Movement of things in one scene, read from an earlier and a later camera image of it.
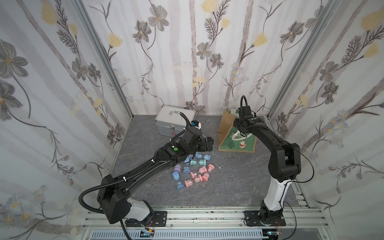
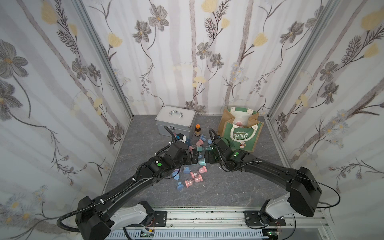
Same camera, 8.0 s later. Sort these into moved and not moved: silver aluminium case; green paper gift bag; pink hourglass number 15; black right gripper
Moved: black right gripper
Not moved: green paper gift bag; pink hourglass number 15; silver aluminium case
